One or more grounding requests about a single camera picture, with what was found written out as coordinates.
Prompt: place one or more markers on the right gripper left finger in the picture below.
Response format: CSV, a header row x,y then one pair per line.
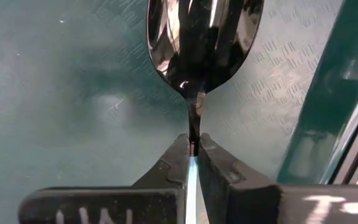
x,y
154,205

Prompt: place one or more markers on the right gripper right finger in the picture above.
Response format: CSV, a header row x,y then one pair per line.
x,y
235,199

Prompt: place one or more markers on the shiny metal spoon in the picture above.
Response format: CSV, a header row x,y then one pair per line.
x,y
197,46

